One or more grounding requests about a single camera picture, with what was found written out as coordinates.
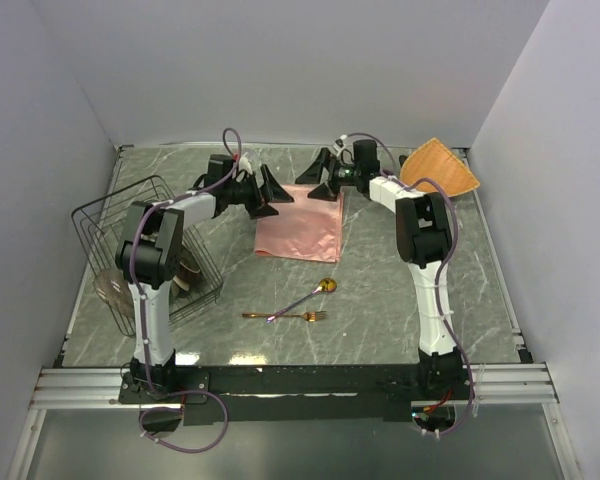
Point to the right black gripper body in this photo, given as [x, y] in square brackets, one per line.
[343, 175]

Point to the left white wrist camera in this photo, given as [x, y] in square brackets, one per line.
[245, 165]

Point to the black wire dish rack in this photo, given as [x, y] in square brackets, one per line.
[99, 225]

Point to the aluminium rail frame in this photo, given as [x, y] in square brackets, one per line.
[99, 388]

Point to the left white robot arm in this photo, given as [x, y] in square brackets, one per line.
[150, 249]

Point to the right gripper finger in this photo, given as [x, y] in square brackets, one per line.
[323, 192]
[317, 169]

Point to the pink satin napkin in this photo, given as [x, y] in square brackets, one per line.
[307, 229]

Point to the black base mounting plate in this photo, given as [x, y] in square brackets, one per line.
[214, 394]

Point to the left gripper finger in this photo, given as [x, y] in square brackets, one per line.
[263, 211]
[271, 189]

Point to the clear glass bowl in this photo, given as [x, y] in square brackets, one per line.
[111, 287]

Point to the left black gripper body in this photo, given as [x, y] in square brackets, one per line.
[245, 192]

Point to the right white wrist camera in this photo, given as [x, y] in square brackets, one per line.
[339, 145]

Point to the rose gold fork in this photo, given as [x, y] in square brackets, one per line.
[310, 316]

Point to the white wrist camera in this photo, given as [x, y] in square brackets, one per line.
[245, 165]
[339, 145]

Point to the brown ceramic plate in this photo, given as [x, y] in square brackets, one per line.
[188, 275]

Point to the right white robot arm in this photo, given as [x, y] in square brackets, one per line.
[425, 240]

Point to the gold spoon with purple handle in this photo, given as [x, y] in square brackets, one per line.
[326, 285]

